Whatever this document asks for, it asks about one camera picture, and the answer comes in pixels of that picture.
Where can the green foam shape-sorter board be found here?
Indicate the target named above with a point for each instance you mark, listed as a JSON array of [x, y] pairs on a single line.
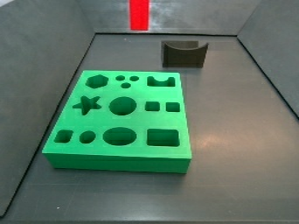
[[124, 124]]

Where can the dark grey U-shaped block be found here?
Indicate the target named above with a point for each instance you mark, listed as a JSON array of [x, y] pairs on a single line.
[[184, 53]]

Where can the red vertical strip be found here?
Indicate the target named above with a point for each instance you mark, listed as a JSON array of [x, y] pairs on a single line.
[[140, 14]]

